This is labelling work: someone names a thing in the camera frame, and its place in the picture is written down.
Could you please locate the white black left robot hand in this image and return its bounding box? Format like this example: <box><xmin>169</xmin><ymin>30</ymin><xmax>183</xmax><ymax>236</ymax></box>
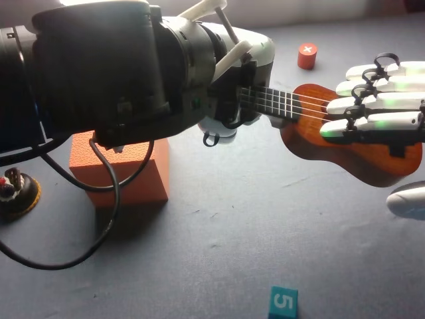
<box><xmin>197</xmin><ymin>25</ymin><xmax>276</xmax><ymax>149</ymax></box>

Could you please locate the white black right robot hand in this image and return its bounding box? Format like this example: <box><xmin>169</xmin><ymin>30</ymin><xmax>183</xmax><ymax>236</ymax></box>
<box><xmin>319</xmin><ymin>53</ymin><xmax>425</xmax><ymax>220</ymax></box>

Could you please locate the brown wooden ukulele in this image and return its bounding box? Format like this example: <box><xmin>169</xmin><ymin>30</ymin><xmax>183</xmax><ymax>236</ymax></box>
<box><xmin>237</xmin><ymin>82</ymin><xmax>425</xmax><ymax>189</ymax></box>

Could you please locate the orange cylinder with white cross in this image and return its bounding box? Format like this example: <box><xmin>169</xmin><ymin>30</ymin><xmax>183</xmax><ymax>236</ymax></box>
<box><xmin>297</xmin><ymin>43</ymin><xmax>319</xmax><ymax>70</ymax></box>

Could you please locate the large orange textured box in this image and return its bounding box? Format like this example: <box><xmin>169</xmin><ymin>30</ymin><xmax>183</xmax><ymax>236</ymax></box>
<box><xmin>68</xmin><ymin>131</ymin><xmax>170</xmax><ymax>209</ymax></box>

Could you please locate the teal block with number five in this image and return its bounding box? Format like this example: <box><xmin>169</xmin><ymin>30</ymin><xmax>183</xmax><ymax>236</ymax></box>
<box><xmin>267</xmin><ymin>285</ymin><xmax>299</xmax><ymax>319</ymax></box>

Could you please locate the chocolate cake toy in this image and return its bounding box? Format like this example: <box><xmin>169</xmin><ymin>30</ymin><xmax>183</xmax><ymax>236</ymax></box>
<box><xmin>0</xmin><ymin>167</ymin><xmax>43</xmax><ymax>222</ymax></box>

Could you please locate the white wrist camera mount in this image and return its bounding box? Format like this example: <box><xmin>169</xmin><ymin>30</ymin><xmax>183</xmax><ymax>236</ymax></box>
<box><xmin>175</xmin><ymin>0</ymin><xmax>254</xmax><ymax>79</ymax></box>

